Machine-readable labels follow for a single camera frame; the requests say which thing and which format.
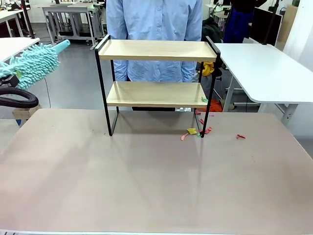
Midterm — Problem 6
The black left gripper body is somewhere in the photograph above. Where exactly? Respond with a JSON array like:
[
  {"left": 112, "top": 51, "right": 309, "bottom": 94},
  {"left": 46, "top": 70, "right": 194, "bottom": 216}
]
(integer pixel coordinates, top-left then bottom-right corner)
[{"left": 0, "top": 74, "right": 20, "bottom": 87}]

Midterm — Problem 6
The teal microfiber duster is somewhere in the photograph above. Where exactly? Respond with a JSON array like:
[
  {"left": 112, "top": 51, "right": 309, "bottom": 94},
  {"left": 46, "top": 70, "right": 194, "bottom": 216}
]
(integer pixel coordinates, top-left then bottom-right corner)
[{"left": 0, "top": 40, "right": 71, "bottom": 90}]

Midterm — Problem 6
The two-tier wooden black-framed shelf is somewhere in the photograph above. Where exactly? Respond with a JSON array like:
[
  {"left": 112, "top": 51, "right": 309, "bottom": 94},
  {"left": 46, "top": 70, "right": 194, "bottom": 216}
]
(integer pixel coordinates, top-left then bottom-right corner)
[{"left": 94, "top": 34, "right": 221, "bottom": 138}]

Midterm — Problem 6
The white table with rounded corner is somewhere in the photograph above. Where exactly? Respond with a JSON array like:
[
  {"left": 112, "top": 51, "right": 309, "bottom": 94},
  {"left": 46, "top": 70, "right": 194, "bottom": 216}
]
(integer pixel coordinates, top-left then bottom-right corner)
[{"left": 0, "top": 37, "right": 41, "bottom": 63}]

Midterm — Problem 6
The cardboard box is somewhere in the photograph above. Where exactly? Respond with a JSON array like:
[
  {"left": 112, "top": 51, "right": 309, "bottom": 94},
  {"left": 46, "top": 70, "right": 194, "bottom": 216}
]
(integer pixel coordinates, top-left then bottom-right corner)
[{"left": 13, "top": 104, "right": 42, "bottom": 121}]

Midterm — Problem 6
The black pole stand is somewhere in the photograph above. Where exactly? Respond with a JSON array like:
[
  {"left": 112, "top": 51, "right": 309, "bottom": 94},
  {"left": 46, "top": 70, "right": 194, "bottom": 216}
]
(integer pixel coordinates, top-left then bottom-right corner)
[{"left": 21, "top": 0, "right": 36, "bottom": 40}]

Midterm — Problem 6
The white desk with dark panel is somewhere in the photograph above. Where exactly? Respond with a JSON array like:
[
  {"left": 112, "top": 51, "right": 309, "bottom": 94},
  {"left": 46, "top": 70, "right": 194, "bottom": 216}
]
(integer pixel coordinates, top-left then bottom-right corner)
[{"left": 0, "top": 8, "right": 26, "bottom": 39}]

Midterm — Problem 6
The person in blue shirt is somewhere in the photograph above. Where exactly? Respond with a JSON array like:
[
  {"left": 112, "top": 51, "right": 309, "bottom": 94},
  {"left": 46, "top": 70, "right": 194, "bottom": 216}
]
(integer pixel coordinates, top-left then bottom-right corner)
[{"left": 106, "top": 0, "right": 203, "bottom": 83}]

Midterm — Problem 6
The yellow cloth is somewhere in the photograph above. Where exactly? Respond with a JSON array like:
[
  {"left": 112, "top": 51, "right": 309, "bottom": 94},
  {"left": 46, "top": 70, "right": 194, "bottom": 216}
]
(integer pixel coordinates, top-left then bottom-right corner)
[{"left": 202, "top": 62, "right": 215, "bottom": 77}]

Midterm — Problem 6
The dark green jacket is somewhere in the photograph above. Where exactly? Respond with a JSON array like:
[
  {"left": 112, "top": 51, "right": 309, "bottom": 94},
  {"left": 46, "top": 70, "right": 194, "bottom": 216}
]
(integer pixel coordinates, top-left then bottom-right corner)
[{"left": 202, "top": 17, "right": 224, "bottom": 44}]

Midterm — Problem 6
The orange cloth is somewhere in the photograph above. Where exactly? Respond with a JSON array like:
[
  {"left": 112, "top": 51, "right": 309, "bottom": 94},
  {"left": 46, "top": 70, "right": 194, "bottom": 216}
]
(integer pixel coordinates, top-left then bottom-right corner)
[{"left": 209, "top": 98, "right": 224, "bottom": 113}]

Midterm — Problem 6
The person in dark blue clothes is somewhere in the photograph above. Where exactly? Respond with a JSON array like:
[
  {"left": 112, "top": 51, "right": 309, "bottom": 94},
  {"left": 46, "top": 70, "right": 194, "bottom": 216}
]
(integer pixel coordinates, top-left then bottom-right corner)
[{"left": 224, "top": 0, "right": 254, "bottom": 45}]

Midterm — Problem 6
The large white side table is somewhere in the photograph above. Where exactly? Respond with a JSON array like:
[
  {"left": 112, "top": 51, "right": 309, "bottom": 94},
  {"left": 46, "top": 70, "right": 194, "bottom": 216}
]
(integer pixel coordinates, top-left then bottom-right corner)
[{"left": 214, "top": 43, "right": 313, "bottom": 125}]

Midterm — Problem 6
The black monitor panel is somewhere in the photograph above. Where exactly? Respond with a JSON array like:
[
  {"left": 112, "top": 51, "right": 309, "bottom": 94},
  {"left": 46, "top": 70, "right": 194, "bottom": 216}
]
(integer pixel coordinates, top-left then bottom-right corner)
[{"left": 253, "top": 6, "right": 282, "bottom": 46}]

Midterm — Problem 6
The brown cardboard panel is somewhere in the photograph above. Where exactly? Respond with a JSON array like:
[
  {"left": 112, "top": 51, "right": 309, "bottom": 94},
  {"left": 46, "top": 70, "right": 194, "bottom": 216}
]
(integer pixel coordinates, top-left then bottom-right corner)
[{"left": 276, "top": 4, "right": 299, "bottom": 51}]

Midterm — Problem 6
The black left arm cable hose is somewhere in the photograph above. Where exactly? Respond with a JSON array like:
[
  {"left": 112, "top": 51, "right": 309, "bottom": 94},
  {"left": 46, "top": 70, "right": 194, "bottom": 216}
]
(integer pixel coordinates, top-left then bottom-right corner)
[{"left": 0, "top": 87, "right": 40, "bottom": 108}]

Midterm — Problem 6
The grey metal desk frame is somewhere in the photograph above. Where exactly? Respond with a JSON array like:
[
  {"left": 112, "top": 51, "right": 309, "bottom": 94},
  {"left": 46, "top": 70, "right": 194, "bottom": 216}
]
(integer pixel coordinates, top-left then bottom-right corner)
[{"left": 42, "top": 3, "right": 103, "bottom": 51}]

